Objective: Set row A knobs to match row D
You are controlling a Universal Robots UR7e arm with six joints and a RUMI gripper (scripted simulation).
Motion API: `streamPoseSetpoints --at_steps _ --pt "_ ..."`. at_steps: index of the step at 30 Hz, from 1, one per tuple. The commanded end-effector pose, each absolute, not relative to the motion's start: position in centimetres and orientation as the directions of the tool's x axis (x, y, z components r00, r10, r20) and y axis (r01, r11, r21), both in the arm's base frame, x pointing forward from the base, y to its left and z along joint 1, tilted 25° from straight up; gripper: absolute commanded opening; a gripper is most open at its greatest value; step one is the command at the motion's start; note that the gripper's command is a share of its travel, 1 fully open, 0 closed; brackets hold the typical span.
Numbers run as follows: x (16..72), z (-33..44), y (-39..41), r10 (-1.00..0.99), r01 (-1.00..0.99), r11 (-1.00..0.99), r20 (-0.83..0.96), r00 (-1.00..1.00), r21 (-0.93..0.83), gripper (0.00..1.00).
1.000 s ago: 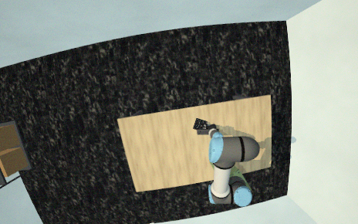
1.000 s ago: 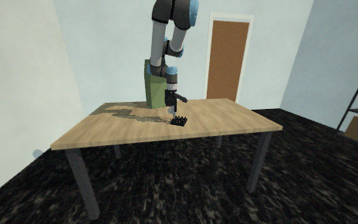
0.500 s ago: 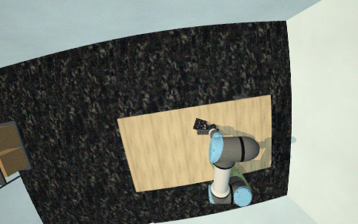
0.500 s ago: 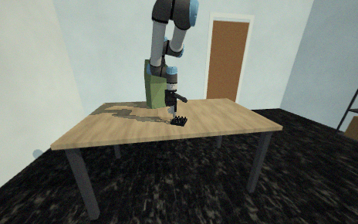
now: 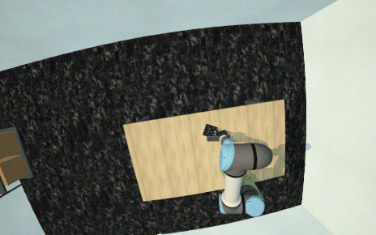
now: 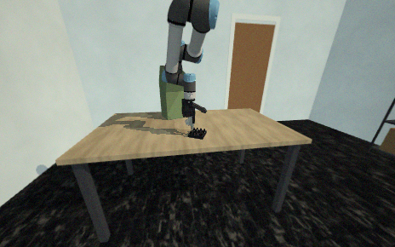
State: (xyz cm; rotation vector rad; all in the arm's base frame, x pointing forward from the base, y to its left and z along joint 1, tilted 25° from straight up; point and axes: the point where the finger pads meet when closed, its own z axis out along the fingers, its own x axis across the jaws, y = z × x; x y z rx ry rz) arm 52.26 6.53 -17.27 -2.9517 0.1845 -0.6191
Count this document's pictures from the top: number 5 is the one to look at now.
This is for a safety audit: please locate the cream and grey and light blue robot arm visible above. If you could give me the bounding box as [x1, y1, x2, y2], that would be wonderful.
[207, 135, 273, 217]

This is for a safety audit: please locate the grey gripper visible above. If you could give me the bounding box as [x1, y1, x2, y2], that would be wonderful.
[214, 130, 230, 138]

